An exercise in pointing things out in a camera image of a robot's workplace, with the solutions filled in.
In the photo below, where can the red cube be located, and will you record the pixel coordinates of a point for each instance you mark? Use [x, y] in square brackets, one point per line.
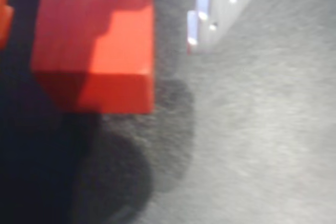
[92, 45]

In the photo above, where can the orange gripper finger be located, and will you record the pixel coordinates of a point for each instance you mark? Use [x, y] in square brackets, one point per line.
[4, 11]

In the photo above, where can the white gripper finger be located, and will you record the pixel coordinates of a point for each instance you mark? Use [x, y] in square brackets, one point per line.
[223, 3]

